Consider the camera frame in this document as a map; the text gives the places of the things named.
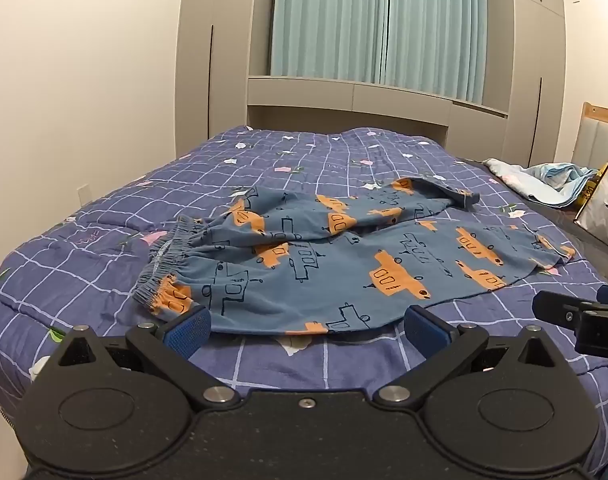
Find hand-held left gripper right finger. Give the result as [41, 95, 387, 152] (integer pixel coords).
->
[371, 305, 566, 411]

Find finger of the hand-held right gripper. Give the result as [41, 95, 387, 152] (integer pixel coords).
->
[532, 290, 602, 332]

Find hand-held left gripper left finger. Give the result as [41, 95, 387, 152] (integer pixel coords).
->
[48, 305, 242, 411]

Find blue pants with orange print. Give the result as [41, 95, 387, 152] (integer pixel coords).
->
[132, 176, 576, 337]

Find white printed bag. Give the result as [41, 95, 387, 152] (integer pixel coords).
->
[574, 143, 608, 254]

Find light blue crumpled cloth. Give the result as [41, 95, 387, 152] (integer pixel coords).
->
[483, 158, 599, 209]

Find blue checked floral blanket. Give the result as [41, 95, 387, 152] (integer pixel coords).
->
[0, 126, 608, 466]

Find padded wooden headboard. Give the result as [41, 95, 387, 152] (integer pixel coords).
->
[573, 102, 608, 173]

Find grey built-in wardrobe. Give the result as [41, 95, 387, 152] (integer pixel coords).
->
[175, 0, 568, 167]

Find teal curtain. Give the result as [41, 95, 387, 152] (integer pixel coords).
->
[269, 0, 491, 104]

